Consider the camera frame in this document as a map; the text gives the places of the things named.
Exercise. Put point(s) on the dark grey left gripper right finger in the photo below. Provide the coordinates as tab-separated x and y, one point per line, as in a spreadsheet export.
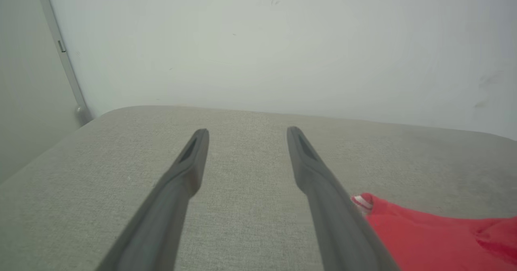
339	226

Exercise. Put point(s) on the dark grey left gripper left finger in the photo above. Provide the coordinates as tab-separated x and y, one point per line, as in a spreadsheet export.
161	222

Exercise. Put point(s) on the grey fabric sofa cushion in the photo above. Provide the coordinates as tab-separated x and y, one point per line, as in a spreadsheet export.
250	206

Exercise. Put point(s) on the red and white sports jersey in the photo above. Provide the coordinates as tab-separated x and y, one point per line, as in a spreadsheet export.
436	238

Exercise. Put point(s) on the grey metal wall strip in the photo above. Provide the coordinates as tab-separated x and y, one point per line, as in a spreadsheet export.
66	65

